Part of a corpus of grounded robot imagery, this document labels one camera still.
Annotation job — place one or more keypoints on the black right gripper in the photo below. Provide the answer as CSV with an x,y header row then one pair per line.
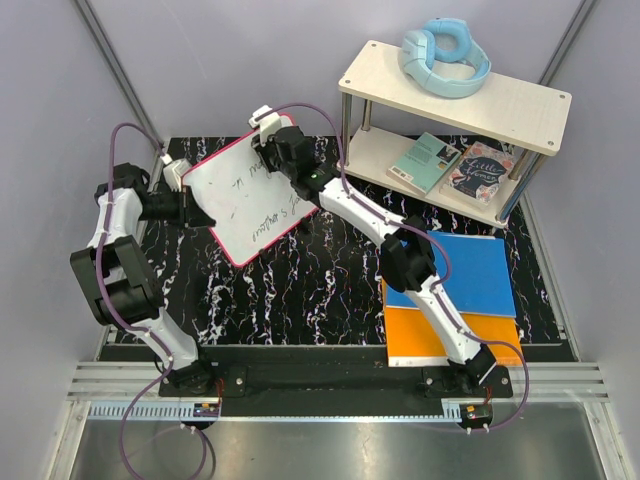
x,y
262,151

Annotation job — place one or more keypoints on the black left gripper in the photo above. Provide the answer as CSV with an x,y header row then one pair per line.
x,y
190,213

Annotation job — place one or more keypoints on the pink framed whiteboard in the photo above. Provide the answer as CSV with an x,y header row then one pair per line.
x,y
252,207

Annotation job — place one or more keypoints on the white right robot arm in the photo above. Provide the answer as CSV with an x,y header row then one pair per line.
x,y
405,250

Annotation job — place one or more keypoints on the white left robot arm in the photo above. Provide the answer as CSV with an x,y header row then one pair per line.
x,y
119,284

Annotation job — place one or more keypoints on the black marble pattern mat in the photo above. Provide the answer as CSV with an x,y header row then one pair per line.
x,y
319,284

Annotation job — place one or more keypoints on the teal paperback book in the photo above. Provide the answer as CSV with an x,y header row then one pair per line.
x,y
421,167

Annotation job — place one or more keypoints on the white two-tier shelf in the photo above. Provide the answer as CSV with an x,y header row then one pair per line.
x,y
383,109

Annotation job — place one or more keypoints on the Little Women book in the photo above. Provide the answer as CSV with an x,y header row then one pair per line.
x,y
478,175

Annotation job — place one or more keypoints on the light blue headphones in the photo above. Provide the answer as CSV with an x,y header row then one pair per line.
x,y
447,41

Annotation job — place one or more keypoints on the blue notebook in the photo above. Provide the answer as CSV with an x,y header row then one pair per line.
x,y
480,282

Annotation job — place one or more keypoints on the orange notebook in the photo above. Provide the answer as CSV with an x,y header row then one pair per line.
x,y
412,342

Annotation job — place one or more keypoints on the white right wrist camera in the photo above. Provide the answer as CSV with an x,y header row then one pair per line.
x,y
267,121

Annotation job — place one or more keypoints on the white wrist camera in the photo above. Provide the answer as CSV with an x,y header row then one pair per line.
x,y
173,171
267,121

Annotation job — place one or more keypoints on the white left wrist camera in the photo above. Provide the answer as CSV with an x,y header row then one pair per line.
x,y
173,171

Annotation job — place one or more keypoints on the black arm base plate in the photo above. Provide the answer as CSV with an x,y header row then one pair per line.
x,y
332,382

